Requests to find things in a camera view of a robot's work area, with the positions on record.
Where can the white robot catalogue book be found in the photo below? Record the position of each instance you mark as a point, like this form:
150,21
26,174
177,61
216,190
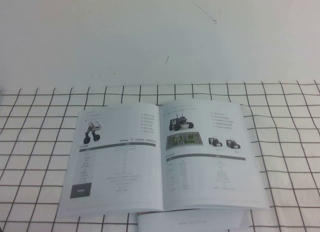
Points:
195,172

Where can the white black-checked tablecloth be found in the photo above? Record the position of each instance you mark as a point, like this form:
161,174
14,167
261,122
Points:
218,89

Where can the white booklet with web address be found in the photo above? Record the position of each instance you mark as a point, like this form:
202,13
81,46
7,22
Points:
190,222

